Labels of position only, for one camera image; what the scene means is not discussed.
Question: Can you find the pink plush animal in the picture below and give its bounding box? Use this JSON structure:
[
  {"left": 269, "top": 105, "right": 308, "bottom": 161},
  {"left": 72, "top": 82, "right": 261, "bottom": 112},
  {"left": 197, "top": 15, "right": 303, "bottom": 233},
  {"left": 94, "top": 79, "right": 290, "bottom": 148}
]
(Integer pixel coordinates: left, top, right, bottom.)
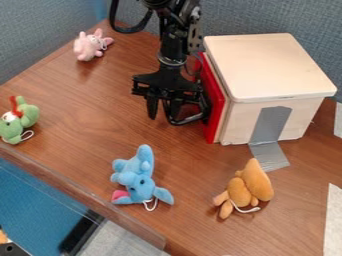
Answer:
[{"left": 72, "top": 27, "right": 115, "bottom": 62}]

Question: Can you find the red drawer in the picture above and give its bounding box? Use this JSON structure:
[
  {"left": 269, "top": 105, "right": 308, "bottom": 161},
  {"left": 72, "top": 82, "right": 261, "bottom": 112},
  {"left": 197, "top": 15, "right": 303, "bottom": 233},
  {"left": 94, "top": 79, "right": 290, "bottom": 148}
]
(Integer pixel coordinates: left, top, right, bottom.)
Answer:
[{"left": 193, "top": 51, "right": 228, "bottom": 145}]

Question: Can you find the cabinet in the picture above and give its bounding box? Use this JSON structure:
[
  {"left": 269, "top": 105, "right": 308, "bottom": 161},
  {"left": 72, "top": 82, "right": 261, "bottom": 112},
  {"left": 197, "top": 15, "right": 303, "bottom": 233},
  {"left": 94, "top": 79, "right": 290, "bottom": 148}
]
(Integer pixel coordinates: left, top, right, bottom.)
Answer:
[{"left": 203, "top": 32, "right": 338, "bottom": 147}]

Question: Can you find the green plush animal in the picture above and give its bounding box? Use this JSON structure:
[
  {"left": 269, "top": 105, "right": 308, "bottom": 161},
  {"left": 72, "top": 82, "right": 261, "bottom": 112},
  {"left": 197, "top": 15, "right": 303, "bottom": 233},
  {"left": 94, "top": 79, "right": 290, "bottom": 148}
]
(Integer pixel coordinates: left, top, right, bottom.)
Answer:
[{"left": 0, "top": 95, "right": 42, "bottom": 146}]

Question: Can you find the orange plush animal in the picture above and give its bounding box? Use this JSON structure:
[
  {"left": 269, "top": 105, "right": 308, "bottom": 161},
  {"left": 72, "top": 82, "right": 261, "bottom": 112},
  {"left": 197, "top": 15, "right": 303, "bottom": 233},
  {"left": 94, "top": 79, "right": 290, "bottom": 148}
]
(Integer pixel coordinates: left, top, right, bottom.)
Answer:
[{"left": 211, "top": 157, "right": 277, "bottom": 220}]

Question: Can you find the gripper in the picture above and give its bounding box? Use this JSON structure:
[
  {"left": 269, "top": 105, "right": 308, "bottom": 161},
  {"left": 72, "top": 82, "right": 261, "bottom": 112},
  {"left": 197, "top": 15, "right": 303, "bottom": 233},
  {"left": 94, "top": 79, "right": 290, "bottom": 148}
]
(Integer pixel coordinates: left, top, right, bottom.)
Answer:
[{"left": 130, "top": 61, "right": 210, "bottom": 125}]

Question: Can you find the blue plush animal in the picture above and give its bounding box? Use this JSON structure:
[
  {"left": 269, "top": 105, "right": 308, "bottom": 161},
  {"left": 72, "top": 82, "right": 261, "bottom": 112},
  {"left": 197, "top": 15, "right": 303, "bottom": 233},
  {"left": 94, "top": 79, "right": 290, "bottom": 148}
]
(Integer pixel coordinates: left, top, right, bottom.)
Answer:
[{"left": 109, "top": 143, "right": 176, "bottom": 212}]

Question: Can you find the grey tape strip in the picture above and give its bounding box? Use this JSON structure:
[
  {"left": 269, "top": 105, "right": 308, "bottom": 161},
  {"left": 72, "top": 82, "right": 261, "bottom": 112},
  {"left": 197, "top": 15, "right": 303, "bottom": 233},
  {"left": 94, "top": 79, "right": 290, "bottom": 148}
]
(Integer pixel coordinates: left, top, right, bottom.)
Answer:
[{"left": 247, "top": 105, "right": 294, "bottom": 173}]

